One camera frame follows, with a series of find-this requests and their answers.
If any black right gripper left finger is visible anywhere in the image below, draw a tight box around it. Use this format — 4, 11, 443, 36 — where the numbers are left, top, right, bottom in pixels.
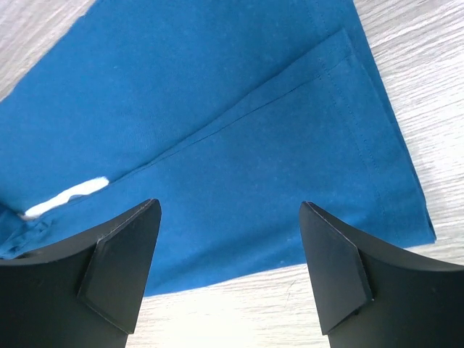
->
1, 199, 162, 347

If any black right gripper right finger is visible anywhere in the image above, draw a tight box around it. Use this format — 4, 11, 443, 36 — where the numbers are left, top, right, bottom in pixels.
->
299, 202, 463, 347

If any blue Mickey print t-shirt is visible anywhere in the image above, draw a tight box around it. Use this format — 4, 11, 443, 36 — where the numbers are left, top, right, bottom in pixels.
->
1, 1, 436, 295

